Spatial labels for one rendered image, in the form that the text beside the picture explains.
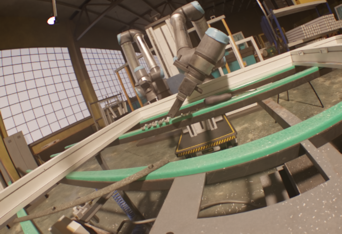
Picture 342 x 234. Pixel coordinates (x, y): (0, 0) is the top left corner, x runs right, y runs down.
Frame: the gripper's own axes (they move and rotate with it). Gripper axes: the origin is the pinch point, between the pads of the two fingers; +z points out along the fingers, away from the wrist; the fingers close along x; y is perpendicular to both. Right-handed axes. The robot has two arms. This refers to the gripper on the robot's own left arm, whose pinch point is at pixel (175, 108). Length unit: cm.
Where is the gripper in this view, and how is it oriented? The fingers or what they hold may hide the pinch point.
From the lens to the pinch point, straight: 58.2
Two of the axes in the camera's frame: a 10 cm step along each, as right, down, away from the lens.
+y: 8.5, 5.2, -0.9
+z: -4.7, 8.2, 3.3
